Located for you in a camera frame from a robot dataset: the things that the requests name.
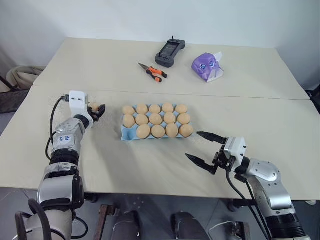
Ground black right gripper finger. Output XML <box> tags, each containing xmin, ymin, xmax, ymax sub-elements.
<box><xmin>185</xmin><ymin>153</ymin><xmax>218</xmax><ymax>176</ymax></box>
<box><xmin>196</xmin><ymin>130</ymin><xmax>228</xmax><ymax>145</ymax></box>

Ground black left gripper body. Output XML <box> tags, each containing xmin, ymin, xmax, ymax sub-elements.
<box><xmin>86</xmin><ymin>106</ymin><xmax>101</xmax><ymax>124</ymax></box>

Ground blue egg carton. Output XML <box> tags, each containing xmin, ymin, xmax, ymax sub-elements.
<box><xmin>120</xmin><ymin>119</ymin><xmax>194</xmax><ymax>142</ymax></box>

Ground orange black cutting pliers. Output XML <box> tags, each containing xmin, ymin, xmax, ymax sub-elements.
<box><xmin>137</xmin><ymin>62</ymin><xmax>169</xmax><ymax>83</ymax></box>

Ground dark grey handheld controller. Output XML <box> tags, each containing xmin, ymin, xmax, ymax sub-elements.
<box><xmin>154</xmin><ymin>35</ymin><xmax>187</xmax><ymax>69</ymax></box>

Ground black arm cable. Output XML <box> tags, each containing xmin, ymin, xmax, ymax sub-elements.
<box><xmin>45</xmin><ymin>94</ymin><xmax>71</xmax><ymax>161</ymax></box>
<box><xmin>244</xmin><ymin>179</ymin><xmax>266</xmax><ymax>227</ymax></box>
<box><xmin>225</xmin><ymin>168</ymin><xmax>273</xmax><ymax>240</ymax></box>

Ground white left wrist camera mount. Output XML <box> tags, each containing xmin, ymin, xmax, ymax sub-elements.
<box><xmin>68</xmin><ymin>90</ymin><xmax>95</xmax><ymax>128</ymax></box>

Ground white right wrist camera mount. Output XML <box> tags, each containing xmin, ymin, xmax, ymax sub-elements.
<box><xmin>222</xmin><ymin>136</ymin><xmax>247</xmax><ymax>167</ymax></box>

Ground black object at room edge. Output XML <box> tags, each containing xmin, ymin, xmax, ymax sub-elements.
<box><xmin>305</xmin><ymin>84</ymin><xmax>320</xmax><ymax>101</ymax></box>

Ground purple tissue pack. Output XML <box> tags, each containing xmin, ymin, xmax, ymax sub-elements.
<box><xmin>191</xmin><ymin>51</ymin><xmax>225</xmax><ymax>84</ymax></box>

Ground beige cloth bag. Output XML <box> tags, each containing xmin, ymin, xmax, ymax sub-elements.
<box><xmin>6</xmin><ymin>65</ymin><xmax>46</xmax><ymax>91</ymax></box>

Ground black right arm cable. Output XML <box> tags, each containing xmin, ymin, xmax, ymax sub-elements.
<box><xmin>225</xmin><ymin>168</ymin><xmax>273</xmax><ymax>240</ymax></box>
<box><xmin>244</xmin><ymin>179</ymin><xmax>266</xmax><ymax>227</ymax></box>

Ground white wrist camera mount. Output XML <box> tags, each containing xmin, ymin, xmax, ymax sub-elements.
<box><xmin>68</xmin><ymin>90</ymin><xmax>95</xmax><ymax>128</ymax></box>
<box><xmin>222</xmin><ymin>136</ymin><xmax>247</xmax><ymax>167</ymax></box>

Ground dark rounded shape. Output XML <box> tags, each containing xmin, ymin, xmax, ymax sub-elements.
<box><xmin>112</xmin><ymin>210</ymin><xmax>142</xmax><ymax>240</ymax></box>
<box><xmin>170</xmin><ymin>211</ymin><xmax>211</xmax><ymax>240</ymax></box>

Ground rusty metal frame post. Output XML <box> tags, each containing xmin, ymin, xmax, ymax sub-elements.
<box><xmin>97</xmin><ymin>204</ymin><xmax>121</xmax><ymax>240</ymax></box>
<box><xmin>232</xmin><ymin>220</ymin><xmax>251</xmax><ymax>240</ymax></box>

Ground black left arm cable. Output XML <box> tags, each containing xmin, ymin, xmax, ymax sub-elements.
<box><xmin>45</xmin><ymin>94</ymin><xmax>71</xmax><ymax>161</ymax></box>

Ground black table leg caster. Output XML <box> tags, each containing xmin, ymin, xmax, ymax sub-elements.
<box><xmin>225</xmin><ymin>198</ymin><xmax>252</xmax><ymax>214</ymax></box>
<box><xmin>84</xmin><ymin>192</ymin><xmax>99</xmax><ymax>204</ymax></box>

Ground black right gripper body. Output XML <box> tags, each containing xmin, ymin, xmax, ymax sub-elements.
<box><xmin>212</xmin><ymin>143</ymin><xmax>236</xmax><ymax>176</ymax></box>

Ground thick black cable loop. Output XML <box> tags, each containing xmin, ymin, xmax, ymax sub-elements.
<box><xmin>14</xmin><ymin>198</ymin><xmax>54</xmax><ymax>240</ymax></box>

